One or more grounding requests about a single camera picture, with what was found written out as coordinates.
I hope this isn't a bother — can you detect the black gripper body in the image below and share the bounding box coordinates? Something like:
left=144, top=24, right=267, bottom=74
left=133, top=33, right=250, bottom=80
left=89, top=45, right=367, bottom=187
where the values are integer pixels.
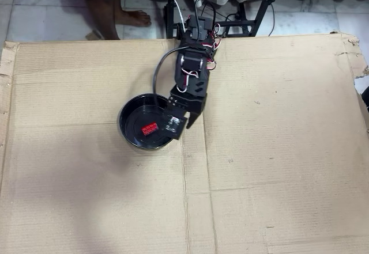
left=167, top=85, right=209, bottom=114

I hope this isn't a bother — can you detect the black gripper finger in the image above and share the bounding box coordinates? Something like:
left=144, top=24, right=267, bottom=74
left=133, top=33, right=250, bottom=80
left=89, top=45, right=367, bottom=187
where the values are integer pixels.
left=185, top=103, right=206, bottom=130

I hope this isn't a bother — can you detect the red lego block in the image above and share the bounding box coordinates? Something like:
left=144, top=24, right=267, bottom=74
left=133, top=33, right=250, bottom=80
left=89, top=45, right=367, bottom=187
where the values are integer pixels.
left=140, top=123, right=159, bottom=136

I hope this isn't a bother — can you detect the black round plastic bowl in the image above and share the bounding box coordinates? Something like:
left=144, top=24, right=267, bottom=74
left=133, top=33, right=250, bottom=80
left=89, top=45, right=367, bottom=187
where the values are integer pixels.
left=118, top=93, right=181, bottom=150

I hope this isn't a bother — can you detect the small cardboard scrap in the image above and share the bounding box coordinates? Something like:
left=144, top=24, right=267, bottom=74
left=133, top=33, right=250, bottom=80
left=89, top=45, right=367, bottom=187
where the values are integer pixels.
left=85, top=29, right=104, bottom=41

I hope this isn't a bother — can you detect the bare person leg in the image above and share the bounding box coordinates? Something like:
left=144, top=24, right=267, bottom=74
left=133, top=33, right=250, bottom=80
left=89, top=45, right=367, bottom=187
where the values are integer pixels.
left=86, top=0, right=152, bottom=41

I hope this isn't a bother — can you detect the brown cardboard sheet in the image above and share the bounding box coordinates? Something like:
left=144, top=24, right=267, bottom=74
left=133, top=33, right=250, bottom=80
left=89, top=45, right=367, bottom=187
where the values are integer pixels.
left=0, top=31, right=369, bottom=254

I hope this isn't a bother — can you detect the black square wrist camera mount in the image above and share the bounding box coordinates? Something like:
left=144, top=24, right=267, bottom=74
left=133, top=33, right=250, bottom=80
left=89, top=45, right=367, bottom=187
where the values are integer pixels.
left=160, top=108, right=189, bottom=141

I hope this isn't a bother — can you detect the black camera cable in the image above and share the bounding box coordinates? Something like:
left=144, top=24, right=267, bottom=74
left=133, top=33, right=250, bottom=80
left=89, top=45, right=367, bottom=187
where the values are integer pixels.
left=152, top=0, right=219, bottom=107

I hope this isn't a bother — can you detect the thin black cable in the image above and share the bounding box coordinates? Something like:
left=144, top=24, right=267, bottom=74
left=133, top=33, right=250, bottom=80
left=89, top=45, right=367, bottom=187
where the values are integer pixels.
left=268, top=3, right=276, bottom=37

